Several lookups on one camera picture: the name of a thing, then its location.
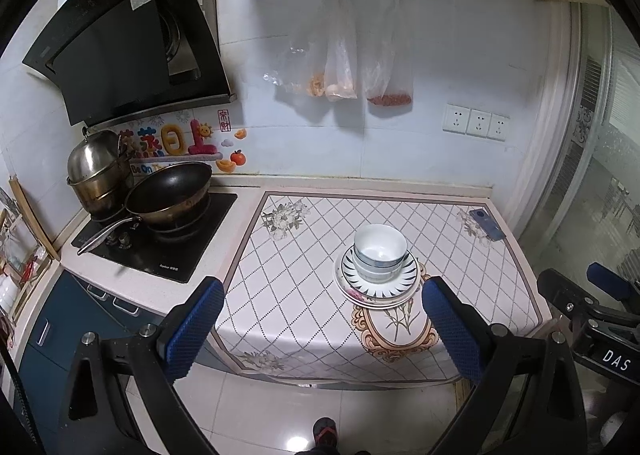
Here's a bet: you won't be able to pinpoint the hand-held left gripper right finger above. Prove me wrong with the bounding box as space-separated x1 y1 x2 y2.
421 276 588 455

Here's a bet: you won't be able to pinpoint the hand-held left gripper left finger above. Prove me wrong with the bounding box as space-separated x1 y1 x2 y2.
57 276 226 455

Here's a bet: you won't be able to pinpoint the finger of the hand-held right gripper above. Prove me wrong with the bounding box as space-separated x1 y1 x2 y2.
537 268 601 322
586 262 634 302

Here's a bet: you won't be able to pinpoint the blue striped white plate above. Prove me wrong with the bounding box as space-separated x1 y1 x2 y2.
341 246 419 300

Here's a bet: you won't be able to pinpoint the white ceramic bowl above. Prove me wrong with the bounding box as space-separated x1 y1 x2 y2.
356 267 404 285
354 224 408 268
354 255 407 279

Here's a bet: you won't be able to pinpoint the black gas stove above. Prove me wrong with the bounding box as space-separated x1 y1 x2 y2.
71 191 238 284

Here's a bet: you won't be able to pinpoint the blue smartphone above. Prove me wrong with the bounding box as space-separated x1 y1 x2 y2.
469 208 505 242

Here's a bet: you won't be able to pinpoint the floral diamond pattern table cover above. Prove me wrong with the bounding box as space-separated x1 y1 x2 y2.
212 191 551 386

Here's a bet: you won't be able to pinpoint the glass sliding door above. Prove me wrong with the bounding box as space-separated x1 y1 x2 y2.
525 0 640 286

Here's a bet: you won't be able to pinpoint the blue kitchen cabinet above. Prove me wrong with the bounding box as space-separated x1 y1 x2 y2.
12 270 168 455

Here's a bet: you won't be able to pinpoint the black wok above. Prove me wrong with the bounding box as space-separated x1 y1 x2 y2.
77 162 213 256

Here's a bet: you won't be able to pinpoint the person's shoe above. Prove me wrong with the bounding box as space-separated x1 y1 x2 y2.
312 416 339 452

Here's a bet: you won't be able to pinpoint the stainless steel steamer pot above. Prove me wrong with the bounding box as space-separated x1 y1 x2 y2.
66 128 136 217

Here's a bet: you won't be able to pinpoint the wooden cutting board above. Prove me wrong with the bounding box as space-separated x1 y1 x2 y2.
7 175 58 262

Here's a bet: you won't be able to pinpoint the clear plastic bag red contents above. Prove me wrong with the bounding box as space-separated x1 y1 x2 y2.
362 0 415 108

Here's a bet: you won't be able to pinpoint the black range hood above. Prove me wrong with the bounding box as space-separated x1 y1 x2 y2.
22 0 238 128

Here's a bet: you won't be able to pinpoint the white wall socket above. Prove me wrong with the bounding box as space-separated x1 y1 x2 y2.
467 108 494 137
487 114 511 141
442 104 472 134

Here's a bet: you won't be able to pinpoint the colourful wall stickers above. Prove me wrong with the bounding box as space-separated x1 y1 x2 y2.
117 108 248 176

